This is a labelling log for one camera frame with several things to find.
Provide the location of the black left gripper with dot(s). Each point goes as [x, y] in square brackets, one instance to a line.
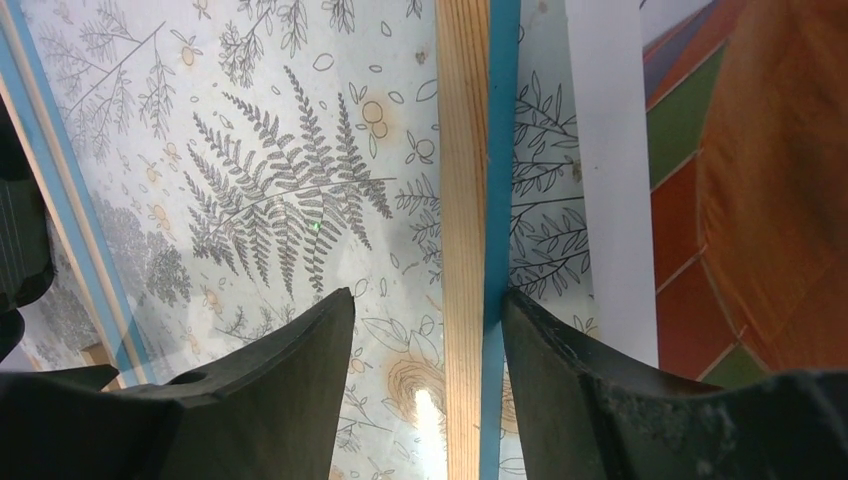
[27, 268]

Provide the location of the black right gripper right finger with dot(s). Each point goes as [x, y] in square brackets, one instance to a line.
[587, 411]

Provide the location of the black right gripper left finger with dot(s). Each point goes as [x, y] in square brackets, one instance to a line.
[268, 410]

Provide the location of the hot air balloon photo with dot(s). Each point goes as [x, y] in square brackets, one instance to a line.
[745, 105]

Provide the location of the wooden picture frame blue edge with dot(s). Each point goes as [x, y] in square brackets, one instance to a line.
[222, 165]

